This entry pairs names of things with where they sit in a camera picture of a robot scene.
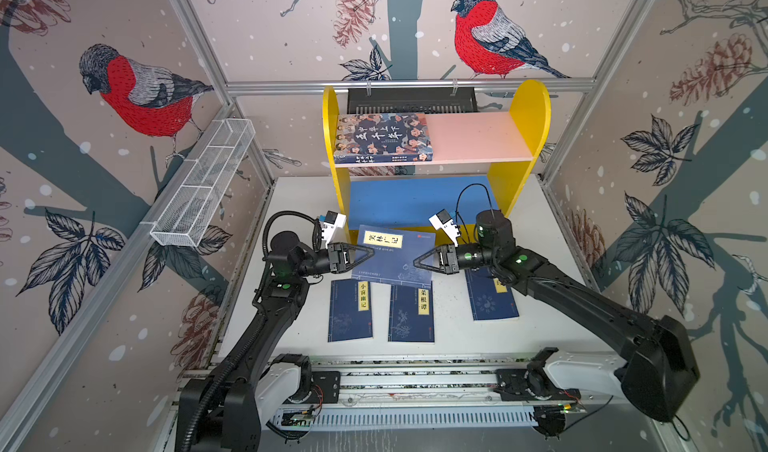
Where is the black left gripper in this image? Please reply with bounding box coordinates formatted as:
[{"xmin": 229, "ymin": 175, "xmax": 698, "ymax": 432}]
[{"xmin": 295, "ymin": 245, "xmax": 372, "ymax": 280}]

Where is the blue book yellow label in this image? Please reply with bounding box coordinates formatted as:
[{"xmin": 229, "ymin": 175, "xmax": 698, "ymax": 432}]
[{"xmin": 351, "ymin": 225, "xmax": 436, "ymax": 288}]

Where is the colourful illustrated thick book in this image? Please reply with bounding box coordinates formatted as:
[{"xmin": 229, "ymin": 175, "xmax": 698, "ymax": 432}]
[{"xmin": 332, "ymin": 113, "xmax": 433, "ymax": 164}]

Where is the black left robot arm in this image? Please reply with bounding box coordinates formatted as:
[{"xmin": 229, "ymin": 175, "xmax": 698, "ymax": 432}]
[{"xmin": 174, "ymin": 210, "xmax": 375, "ymax": 451}]

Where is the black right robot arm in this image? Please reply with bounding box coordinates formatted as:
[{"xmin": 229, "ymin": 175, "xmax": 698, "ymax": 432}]
[{"xmin": 413, "ymin": 210, "xmax": 700, "ymax": 422}]

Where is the yellow pink blue bookshelf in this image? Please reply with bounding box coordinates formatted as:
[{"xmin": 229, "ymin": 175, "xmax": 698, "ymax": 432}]
[{"xmin": 322, "ymin": 80, "xmax": 552, "ymax": 242}]

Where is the black vent panel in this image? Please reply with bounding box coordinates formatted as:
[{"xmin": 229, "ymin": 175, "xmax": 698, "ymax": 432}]
[{"xmin": 347, "ymin": 87, "xmax": 478, "ymax": 114}]

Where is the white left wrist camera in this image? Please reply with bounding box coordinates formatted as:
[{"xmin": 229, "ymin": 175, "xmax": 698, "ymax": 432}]
[{"xmin": 318, "ymin": 211, "xmax": 347, "ymax": 248}]

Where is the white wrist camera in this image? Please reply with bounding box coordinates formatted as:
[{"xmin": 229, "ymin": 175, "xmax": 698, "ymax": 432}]
[
  {"xmin": 429, "ymin": 209, "xmax": 461, "ymax": 246},
  {"xmin": 318, "ymin": 211, "xmax": 347, "ymax": 248}
]

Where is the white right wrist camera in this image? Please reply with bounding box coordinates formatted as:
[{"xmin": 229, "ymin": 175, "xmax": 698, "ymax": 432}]
[{"xmin": 429, "ymin": 209, "xmax": 461, "ymax": 246}]

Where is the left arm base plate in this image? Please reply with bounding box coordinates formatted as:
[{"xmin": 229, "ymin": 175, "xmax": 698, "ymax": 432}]
[{"xmin": 284, "ymin": 371, "xmax": 341, "ymax": 405}]

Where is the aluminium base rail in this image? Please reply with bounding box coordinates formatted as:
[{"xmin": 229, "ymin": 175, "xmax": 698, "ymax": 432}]
[{"xmin": 173, "ymin": 355, "xmax": 670, "ymax": 432}]

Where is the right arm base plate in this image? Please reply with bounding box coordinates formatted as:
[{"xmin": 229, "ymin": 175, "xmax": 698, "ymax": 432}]
[{"xmin": 493, "ymin": 368, "xmax": 581, "ymax": 402}]

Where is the white wire mesh basket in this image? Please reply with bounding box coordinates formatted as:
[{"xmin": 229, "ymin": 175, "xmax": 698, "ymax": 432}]
[{"xmin": 150, "ymin": 118, "xmax": 255, "ymax": 247}]

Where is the horizontal aluminium frame bar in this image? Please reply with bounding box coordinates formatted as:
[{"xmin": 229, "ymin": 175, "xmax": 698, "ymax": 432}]
[{"xmin": 224, "ymin": 78, "xmax": 598, "ymax": 97}]

